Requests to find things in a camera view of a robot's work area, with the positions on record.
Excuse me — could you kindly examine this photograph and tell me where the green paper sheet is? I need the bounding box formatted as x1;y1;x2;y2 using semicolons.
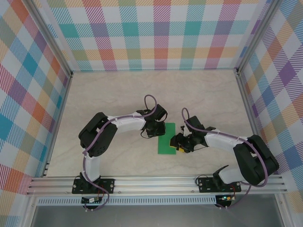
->
157;122;177;156

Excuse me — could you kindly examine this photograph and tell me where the grey metal shelf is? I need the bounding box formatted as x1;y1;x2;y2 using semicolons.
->
30;204;285;227

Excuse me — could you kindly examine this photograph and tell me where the small dark circuit board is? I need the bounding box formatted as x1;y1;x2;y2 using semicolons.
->
81;197;102;204

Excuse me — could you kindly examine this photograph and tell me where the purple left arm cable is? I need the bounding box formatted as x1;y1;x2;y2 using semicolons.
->
81;94;159;211

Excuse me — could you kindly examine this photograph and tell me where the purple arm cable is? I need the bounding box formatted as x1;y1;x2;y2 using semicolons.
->
81;94;159;211
181;108;270;210

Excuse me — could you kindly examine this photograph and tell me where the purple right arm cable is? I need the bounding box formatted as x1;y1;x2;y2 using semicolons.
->
181;108;270;210

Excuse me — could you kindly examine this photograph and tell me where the aluminium mounting rail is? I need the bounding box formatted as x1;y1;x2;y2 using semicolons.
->
26;174;288;196

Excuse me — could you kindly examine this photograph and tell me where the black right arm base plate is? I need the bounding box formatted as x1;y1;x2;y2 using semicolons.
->
198;176;241;192

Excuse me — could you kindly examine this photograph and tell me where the slotted grey cable duct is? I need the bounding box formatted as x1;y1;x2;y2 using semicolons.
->
37;195;217;206

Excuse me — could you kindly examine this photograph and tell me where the aluminium side rail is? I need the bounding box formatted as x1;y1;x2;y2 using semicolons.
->
235;70;273;175
41;73;74;178

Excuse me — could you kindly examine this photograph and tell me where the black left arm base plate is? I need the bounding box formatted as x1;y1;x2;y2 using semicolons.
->
72;178;116;194

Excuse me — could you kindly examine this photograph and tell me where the aluminium frame post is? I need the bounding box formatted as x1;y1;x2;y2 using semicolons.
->
234;0;284;76
28;0;74;79

